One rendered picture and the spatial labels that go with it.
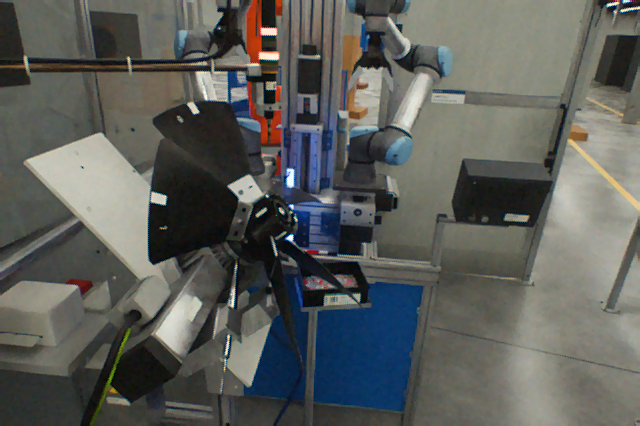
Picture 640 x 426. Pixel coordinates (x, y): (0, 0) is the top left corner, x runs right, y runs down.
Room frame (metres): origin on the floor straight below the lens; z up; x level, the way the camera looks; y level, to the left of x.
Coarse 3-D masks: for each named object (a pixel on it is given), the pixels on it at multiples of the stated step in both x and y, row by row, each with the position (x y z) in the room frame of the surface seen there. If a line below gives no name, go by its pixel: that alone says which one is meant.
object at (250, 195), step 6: (240, 180) 0.99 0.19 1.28; (246, 180) 0.99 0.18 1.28; (252, 180) 0.99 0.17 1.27; (228, 186) 0.97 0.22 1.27; (234, 186) 0.97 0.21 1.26; (240, 186) 0.98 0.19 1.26; (246, 186) 0.98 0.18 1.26; (234, 192) 0.96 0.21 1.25; (246, 192) 0.97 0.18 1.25; (252, 192) 0.98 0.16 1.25; (258, 192) 0.98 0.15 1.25; (240, 198) 0.96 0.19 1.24; (246, 198) 0.96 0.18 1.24; (252, 198) 0.97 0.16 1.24
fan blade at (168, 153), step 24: (168, 144) 0.74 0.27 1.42; (168, 168) 0.72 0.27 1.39; (192, 168) 0.76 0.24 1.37; (168, 192) 0.70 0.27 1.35; (192, 192) 0.74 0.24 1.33; (216, 192) 0.80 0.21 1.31; (168, 216) 0.68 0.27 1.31; (192, 216) 0.73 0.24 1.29; (216, 216) 0.79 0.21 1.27; (168, 240) 0.67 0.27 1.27; (192, 240) 0.73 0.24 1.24; (216, 240) 0.79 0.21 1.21
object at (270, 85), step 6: (264, 78) 1.02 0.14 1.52; (270, 78) 1.01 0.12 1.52; (264, 84) 1.02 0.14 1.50; (270, 84) 1.01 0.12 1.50; (264, 90) 1.02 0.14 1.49; (270, 90) 1.01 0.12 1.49; (264, 96) 1.02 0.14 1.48; (270, 96) 1.02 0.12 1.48; (264, 102) 1.02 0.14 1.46; (270, 102) 1.02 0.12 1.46; (264, 114) 1.03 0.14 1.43; (270, 114) 1.02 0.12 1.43
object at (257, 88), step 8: (248, 64) 1.01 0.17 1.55; (248, 72) 0.99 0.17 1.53; (256, 72) 1.00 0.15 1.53; (248, 80) 1.01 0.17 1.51; (256, 80) 0.99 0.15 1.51; (256, 88) 1.00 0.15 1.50; (256, 96) 1.00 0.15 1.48; (256, 104) 1.00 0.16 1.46; (264, 104) 1.01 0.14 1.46; (272, 104) 1.01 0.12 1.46; (280, 104) 1.02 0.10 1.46
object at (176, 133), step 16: (176, 112) 1.02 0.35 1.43; (192, 112) 1.05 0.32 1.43; (208, 112) 1.07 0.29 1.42; (224, 112) 1.10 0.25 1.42; (160, 128) 0.98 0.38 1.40; (176, 128) 1.00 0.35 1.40; (192, 128) 1.02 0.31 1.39; (208, 128) 1.04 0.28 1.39; (224, 128) 1.06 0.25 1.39; (176, 144) 0.97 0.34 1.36; (192, 144) 0.99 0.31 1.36; (208, 144) 1.01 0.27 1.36; (224, 144) 1.02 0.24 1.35; (240, 144) 1.05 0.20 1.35; (208, 160) 0.98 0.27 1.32; (224, 160) 1.00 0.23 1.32; (240, 160) 1.01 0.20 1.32; (224, 176) 0.97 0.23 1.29; (240, 176) 0.99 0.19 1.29
